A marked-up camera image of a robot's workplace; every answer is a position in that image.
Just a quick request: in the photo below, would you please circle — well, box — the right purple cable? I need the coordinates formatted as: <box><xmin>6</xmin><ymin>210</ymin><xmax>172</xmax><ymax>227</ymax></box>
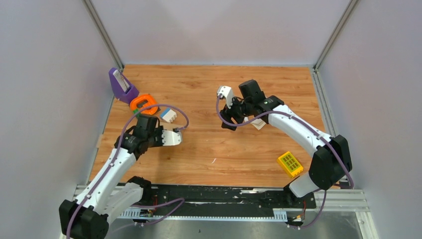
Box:
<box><xmin>215</xmin><ymin>94</ymin><xmax>355</xmax><ymax>230</ymax></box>

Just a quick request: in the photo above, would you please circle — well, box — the blue white toy block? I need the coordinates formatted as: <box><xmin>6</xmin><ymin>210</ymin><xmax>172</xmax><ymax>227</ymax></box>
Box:
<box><xmin>160</xmin><ymin>108</ymin><xmax>177</xmax><ymax>123</ymax></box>

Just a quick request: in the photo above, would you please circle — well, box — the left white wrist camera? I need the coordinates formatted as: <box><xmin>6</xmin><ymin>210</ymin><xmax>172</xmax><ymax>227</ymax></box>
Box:
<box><xmin>162</xmin><ymin>129</ymin><xmax>183</xmax><ymax>146</ymax></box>

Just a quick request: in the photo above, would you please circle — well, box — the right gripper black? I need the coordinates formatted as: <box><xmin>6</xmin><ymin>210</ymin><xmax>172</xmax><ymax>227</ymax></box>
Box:
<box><xmin>219</xmin><ymin>95</ymin><xmax>253</xmax><ymax>131</ymax></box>

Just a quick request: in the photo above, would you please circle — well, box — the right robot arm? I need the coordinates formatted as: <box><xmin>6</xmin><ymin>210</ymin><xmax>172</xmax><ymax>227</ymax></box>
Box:
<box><xmin>216</xmin><ymin>80</ymin><xmax>354</xmax><ymax>208</ymax></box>

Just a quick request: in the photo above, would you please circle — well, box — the brown paper envelope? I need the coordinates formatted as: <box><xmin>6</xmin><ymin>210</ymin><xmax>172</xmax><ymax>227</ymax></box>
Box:
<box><xmin>160</xmin><ymin>121</ymin><xmax>180</xmax><ymax>131</ymax></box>

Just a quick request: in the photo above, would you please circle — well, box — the purple cable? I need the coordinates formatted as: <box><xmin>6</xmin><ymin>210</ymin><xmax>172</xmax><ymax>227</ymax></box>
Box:
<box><xmin>215</xmin><ymin>94</ymin><xmax>355</xmax><ymax>230</ymax></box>
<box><xmin>65</xmin><ymin>104</ymin><xmax>190</xmax><ymax>239</ymax></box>

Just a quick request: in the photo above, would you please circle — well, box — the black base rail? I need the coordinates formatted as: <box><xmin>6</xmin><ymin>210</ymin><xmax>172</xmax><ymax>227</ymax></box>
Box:
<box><xmin>137</xmin><ymin>184</ymin><xmax>317</xmax><ymax>219</ymax></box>

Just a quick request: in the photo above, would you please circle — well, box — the yellow toy block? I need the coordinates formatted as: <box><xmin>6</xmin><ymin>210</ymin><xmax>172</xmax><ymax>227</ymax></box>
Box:
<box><xmin>277</xmin><ymin>151</ymin><xmax>304</xmax><ymax>178</ymax></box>

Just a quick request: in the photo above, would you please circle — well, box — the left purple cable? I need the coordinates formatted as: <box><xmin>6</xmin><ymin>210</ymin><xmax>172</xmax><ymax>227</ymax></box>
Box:
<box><xmin>65</xmin><ymin>104</ymin><xmax>190</xmax><ymax>239</ymax></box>

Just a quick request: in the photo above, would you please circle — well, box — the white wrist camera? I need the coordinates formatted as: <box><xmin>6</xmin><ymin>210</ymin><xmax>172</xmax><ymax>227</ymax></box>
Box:
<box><xmin>216</xmin><ymin>86</ymin><xmax>234</xmax><ymax>109</ymax></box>
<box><xmin>162</xmin><ymin>129</ymin><xmax>183</xmax><ymax>146</ymax></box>

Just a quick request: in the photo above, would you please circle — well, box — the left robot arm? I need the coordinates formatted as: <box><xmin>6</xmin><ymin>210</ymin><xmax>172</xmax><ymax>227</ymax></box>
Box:
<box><xmin>59</xmin><ymin>114</ymin><xmax>164</xmax><ymax>239</ymax></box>

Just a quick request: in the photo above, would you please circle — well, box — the purple holder stand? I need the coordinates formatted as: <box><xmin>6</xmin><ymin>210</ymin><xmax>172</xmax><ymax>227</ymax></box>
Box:
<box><xmin>108</xmin><ymin>68</ymin><xmax>139</xmax><ymax>105</ymax></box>

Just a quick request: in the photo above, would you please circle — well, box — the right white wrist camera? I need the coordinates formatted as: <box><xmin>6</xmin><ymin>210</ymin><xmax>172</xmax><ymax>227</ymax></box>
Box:
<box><xmin>216</xmin><ymin>86</ymin><xmax>234</xmax><ymax>109</ymax></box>

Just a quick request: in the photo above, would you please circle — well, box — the beige letter paper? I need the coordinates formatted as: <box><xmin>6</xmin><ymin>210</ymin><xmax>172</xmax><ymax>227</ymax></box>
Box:
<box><xmin>250</xmin><ymin>119</ymin><xmax>266</xmax><ymax>130</ymax></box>

